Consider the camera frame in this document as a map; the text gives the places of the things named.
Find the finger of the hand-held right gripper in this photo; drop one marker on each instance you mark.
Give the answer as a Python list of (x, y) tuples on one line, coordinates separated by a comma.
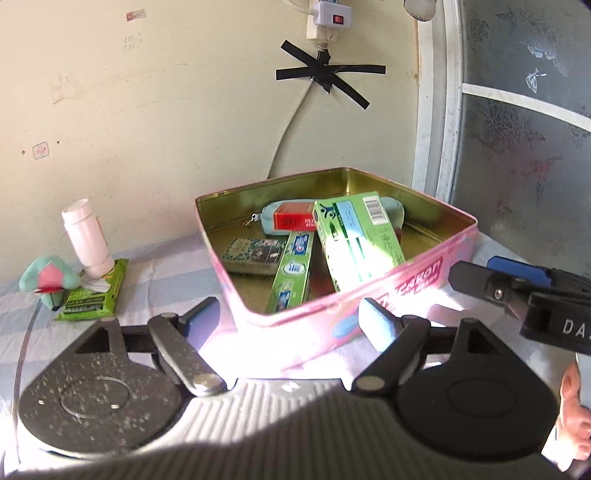
[(517, 270), (480, 284)]

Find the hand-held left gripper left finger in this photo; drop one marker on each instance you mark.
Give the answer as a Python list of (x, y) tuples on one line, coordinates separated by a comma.
[(206, 318)]

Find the black tape cross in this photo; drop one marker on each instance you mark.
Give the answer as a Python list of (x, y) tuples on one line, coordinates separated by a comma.
[(330, 71)]

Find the person's right hand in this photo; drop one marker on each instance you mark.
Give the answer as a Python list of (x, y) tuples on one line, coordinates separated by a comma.
[(575, 406)]

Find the patterned window glass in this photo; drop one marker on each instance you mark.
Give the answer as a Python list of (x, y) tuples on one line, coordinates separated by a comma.
[(521, 184)]

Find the clear tape piece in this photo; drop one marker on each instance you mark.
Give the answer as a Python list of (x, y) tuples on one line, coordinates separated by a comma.
[(62, 88)]

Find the teal pencil case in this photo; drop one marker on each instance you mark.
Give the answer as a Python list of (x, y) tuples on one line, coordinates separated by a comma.
[(268, 220)]

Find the red outlined wall sticker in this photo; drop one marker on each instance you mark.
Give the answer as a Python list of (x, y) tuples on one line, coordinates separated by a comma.
[(41, 151)]

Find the white bulb lamp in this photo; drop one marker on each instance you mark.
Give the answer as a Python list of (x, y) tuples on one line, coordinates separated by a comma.
[(419, 8)]

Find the large green box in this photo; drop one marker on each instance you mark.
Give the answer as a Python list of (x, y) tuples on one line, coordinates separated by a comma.
[(360, 244)]

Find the red box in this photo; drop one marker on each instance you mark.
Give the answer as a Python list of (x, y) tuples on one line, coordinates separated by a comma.
[(295, 217)]

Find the teal plush toy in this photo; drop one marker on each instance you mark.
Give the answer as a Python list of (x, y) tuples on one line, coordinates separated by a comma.
[(46, 279)]

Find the white power strip red switch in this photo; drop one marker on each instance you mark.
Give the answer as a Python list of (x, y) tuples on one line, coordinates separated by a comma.
[(328, 21)]

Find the green patterned packet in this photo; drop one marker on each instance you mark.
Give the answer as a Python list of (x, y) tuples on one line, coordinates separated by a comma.
[(251, 256)]

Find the pink tin box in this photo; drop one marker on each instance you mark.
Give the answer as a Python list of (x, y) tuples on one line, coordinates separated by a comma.
[(406, 286)]

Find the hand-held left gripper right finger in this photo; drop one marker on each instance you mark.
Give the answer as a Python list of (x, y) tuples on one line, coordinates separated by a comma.
[(378, 323)]

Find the green toothpaste box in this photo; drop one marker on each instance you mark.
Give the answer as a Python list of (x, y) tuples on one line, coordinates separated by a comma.
[(291, 277)]

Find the green tissue packet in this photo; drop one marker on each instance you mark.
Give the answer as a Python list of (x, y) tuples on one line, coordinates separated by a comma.
[(97, 302)]

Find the white plastic bottle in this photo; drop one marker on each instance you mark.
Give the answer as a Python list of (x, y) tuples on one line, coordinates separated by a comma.
[(87, 240)]

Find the small red wall sticker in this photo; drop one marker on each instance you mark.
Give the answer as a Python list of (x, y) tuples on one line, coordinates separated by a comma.
[(135, 15)]

